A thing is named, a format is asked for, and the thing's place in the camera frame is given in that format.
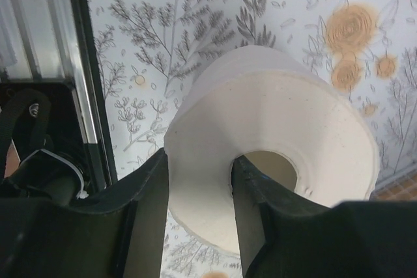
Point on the floral table mat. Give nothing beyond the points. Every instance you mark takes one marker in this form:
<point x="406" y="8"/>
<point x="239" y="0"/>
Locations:
<point x="150" y="51"/>

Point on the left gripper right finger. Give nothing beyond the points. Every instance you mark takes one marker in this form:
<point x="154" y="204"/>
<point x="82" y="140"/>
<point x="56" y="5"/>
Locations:
<point x="281" y="234"/>

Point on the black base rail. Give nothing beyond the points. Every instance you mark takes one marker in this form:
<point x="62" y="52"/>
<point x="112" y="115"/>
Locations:
<point x="53" y="39"/>

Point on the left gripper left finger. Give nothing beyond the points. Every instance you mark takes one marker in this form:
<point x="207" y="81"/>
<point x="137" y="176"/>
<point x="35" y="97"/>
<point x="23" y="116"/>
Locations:
<point x="118" y="232"/>

